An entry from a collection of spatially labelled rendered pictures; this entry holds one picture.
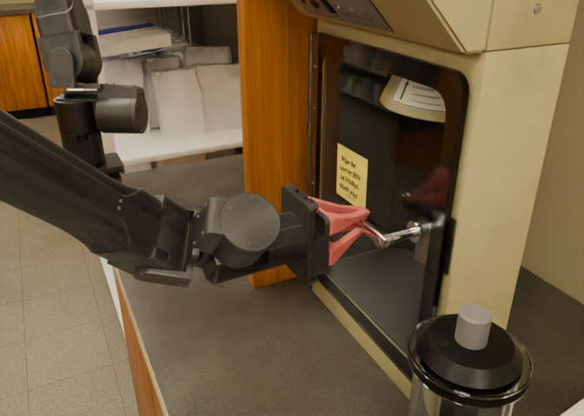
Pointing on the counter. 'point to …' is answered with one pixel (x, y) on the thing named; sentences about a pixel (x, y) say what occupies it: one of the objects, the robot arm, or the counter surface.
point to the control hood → (427, 9)
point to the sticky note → (351, 176)
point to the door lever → (381, 237)
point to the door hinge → (308, 105)
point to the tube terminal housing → (491, 142)
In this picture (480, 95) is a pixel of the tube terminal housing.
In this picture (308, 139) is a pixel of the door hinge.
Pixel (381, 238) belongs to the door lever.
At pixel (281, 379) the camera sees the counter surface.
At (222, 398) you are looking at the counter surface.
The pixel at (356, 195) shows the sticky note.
